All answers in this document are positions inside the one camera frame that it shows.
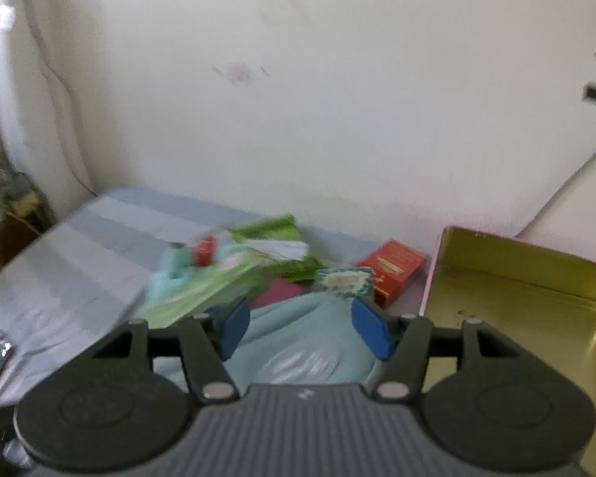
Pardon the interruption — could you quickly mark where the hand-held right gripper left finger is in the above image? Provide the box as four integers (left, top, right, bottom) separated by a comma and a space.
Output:
93, 295, 252, 401

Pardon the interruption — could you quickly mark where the dark clutter pile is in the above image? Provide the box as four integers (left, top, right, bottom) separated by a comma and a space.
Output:
0, 149, 55, 281

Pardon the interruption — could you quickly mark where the pink tin box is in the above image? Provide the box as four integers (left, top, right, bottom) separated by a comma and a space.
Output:
420, 226, 596, 477

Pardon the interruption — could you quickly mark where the small red container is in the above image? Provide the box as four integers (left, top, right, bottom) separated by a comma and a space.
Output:
194, 236, 217, 267

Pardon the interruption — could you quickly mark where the light green flat packet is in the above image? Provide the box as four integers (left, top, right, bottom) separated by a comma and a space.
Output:
141, 253, 274, 329

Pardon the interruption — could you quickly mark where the small teal white packet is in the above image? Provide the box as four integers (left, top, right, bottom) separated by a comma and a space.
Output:
313, 267, 375, 301

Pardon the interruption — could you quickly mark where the white wall cable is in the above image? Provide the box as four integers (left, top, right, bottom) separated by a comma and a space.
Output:
514, 134, 596, 239

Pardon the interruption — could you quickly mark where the green wet wipes packet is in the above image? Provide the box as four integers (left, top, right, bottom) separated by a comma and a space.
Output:
231, 215, 329, 281

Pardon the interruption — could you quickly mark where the red cardboard box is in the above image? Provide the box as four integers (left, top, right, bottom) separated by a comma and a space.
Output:
356, 239, 428, 309

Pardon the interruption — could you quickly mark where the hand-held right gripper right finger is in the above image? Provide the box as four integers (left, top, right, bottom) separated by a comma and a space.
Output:
351, 297, 520, 401

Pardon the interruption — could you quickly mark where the magenta packet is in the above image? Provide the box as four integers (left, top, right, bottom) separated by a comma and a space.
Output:
252, 278, 311, 310

